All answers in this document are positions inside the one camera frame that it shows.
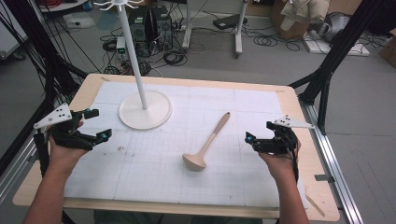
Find white hook rack stand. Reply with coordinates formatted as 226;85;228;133
92;0;174;132

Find black computer tower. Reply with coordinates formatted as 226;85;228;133
127;7;151;58
150;5;174;51

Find white round table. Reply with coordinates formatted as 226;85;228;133
36;0;91;13

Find flat black box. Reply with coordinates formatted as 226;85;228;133
212;13;249;31

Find person's trousers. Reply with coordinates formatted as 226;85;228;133
92;210;264;224

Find small white device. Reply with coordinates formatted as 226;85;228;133
115;35;127;61

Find grey bag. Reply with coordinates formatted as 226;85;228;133
317;12;352;43

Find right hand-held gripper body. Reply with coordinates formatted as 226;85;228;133
263;115;315;156

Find beige ladle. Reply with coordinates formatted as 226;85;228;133
181;111;232;173

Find flat wooden stick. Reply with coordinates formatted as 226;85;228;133
304;193;327;218

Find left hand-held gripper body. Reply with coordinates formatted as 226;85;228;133
33;103;94;152

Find aluminium rail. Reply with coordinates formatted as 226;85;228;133
299;98;364;224
0;133;41;206

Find small metal bracket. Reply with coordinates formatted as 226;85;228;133
314;174;336;184

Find white flat board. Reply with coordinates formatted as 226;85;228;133
303;33;372;58

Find person's right hand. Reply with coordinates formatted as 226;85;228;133
258;141;303;185

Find black metal frame strut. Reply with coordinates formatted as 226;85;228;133
0;0;90;175
289;0;387;135

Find white grid mat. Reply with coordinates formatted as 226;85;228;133
64;81;310;210

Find small cardboard box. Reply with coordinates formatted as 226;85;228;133
378;27;396;69

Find beige cloth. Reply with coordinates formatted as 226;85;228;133
279;0;332;32

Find coiled black cable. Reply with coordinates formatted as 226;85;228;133
102;38;118;53
163;49;189;67
251;25;302;53

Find black gripper strap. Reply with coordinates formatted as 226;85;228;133
33;128;51;176

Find white stand leg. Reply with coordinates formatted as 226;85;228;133
181;0;194;51
233;0;250;59

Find clear plastic bag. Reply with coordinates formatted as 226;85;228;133
63;12;96;30

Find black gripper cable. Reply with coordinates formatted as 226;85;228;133
289;133;301;184

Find large cardboard box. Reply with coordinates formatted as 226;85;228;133
269;0;313;40

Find person's left hand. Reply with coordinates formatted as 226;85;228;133
46;120;92;179

